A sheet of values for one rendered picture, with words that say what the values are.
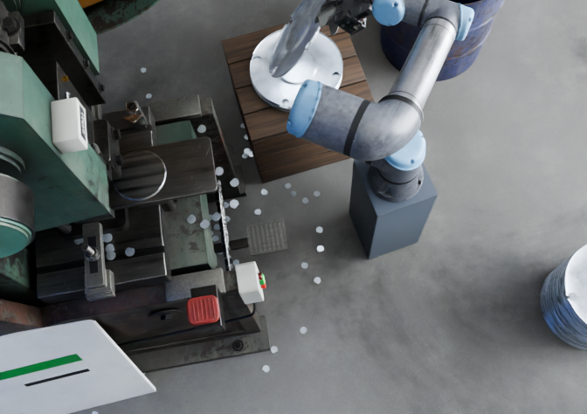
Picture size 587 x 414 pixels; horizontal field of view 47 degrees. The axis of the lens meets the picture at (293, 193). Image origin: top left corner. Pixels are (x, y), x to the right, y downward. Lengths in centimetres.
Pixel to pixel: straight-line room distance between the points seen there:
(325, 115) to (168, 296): 61
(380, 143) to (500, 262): 114
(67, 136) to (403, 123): 62
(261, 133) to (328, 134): 79
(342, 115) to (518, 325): 122
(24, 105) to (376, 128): 63
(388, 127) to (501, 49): 145
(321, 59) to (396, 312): 84
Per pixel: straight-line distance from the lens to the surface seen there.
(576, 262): 215
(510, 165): 247
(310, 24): 193
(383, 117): 129
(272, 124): 207
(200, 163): 157
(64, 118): 104
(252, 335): 220
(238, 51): 222
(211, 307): 148
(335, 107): 129
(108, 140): 142
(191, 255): 164
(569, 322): 218
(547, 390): 230
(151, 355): 225
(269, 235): 214
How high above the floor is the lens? 219
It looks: 69 degrees down
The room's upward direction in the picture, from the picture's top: 8 degrees counter-clockwise
